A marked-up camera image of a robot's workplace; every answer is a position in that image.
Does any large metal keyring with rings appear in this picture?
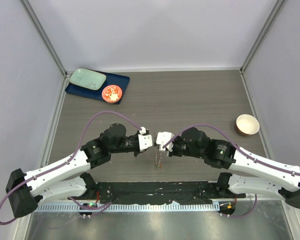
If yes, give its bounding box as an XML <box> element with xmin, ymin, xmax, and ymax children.
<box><xmin>153</xmin><ymin>132</ymin><xmax>162</xmax><ymax>170</ymax></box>

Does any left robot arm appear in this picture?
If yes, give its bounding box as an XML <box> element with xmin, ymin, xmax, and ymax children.
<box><xmin>5</xmin><ymin>123</ymin><xmax>153</xmax><ymax>218</ymax></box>

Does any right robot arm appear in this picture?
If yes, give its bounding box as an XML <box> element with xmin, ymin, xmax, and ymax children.
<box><xmin>156</xmin><ymin>126</ymin><xmax>300</xmax><ymax>209</ymax></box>

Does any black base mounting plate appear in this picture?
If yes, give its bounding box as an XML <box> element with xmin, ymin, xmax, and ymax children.
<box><xmin>74</xmin><ymin>181</ymin><xmax>246</xmax><ymax>205</ymax></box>

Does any red patterned small bowl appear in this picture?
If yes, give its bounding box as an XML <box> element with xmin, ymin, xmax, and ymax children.
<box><xmin>101</xmin><ymin>85</ymin><xmax>123</xmax><ymax>104</ymax></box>

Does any white brown bowl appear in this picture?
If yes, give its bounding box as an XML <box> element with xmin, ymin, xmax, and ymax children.
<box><xmin>235</xmin><ymin>114</ymin><xmax>260</xmax><ymax>136</ymax></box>

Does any dark blue tray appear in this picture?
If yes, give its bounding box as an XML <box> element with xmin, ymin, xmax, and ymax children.
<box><xmin>65</xmin><ymin>72</ymin><xmax>130</xmax><ymax>105</ymax></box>

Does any light green rectangular plate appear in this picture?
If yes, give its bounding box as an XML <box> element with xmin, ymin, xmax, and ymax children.
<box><xmin>69</xmin><ymin>68</ymin><xmax>107</xmax><ymax>91</ymax></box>

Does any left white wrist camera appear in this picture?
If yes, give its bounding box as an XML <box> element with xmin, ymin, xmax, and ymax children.
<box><xmin>138</xmin><ymin>127</ymin><xmax>154</xmax><ymax>152</ymax></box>

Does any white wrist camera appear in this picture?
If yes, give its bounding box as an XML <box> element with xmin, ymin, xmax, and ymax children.
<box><xmin>138</xmin><ymin>127</ymin><xmax>154</xmax><ymax>152</ymax></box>
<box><xmin>155</xmin><ymin>131</ymin><xmax>175</xmax><ymax>152</ymax></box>

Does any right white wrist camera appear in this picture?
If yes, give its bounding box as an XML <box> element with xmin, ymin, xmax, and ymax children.
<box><xmin>155</xmin><ymin>131</ymin><xmax>175</xmax><ymax>152</ymax></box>

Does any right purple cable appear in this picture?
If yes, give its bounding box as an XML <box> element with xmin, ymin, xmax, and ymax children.
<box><xmin>162</xmin><ymin>124</ymin><xmax>300</xmax><ymax>218</ymax></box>

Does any slotted cable duct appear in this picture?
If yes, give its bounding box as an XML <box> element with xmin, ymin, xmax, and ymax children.
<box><xmin>35</xmin><ymin>201</ymin><xmax>220</xmax><ymax>213</ymax></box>

